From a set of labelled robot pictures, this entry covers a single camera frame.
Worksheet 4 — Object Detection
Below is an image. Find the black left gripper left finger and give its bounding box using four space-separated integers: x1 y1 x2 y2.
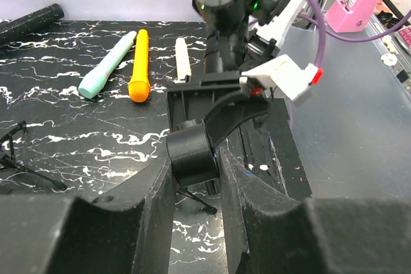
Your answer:
1 158 175 273

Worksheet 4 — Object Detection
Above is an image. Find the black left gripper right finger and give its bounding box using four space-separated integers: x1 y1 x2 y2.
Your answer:
220 149 410 273

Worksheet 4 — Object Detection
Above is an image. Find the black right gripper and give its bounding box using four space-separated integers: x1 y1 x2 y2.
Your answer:
166 71 257 133

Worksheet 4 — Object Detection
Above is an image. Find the beige microphone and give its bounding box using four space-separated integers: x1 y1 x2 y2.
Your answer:
175 37 191 82

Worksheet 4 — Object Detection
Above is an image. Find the orange microphone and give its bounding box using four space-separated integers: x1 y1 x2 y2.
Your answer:
128 29 151 103

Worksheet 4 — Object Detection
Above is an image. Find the mint green microphone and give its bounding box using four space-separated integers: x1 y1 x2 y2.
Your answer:
78 31 137 99

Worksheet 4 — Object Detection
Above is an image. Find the black tripod microphone stand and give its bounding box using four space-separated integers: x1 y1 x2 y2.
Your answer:
1 121 67 191

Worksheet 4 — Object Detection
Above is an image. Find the black silver-head microphone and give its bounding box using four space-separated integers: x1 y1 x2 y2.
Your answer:
1 3 65 46

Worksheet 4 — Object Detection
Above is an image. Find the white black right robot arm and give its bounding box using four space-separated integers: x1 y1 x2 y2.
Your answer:
167 0 328 132

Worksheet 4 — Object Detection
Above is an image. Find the black marble pattern mat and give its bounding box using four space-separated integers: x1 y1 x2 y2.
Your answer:
0 19 312 274

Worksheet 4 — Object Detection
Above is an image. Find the pink box outside cell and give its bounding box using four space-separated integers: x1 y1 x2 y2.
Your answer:
325 0 378 33

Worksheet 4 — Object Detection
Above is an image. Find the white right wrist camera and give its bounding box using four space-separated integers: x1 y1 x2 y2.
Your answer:
239 55 324 101

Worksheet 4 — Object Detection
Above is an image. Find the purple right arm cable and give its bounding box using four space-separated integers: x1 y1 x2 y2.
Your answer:
272 0 411 73

